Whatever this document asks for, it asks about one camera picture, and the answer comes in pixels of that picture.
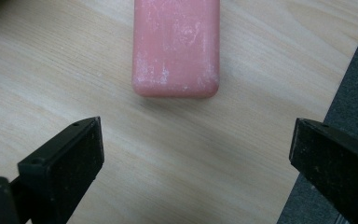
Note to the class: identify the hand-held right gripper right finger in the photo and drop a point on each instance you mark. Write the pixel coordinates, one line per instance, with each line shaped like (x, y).
(338, 168)

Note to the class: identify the pink soap bar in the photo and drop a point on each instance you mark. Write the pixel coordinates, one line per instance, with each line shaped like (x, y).
(176, 46)

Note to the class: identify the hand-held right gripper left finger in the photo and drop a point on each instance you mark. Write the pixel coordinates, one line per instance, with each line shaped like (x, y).
(65, 168)

